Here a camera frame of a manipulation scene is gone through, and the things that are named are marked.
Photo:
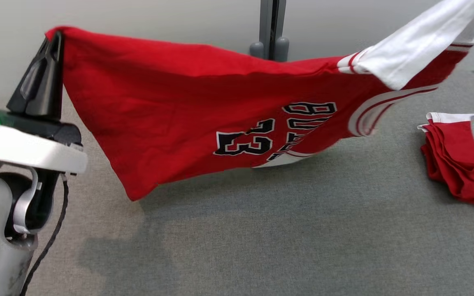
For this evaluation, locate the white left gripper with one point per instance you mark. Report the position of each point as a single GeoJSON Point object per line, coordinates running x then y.
{"type": "Point", "coordinates": [27, 144]}

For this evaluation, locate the red shorts white band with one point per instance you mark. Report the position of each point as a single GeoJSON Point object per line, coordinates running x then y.
{"type": "Point", "coordinates": [463, 160]}

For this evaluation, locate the red basketball jersey white trim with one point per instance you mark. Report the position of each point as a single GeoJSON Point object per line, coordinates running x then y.
{"type": "Point", "coordinates": [179, 107]}

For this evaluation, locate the grey partition post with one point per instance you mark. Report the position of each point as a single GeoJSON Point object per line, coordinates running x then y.
{"type": "Point", "coordinates": [272, 28]}

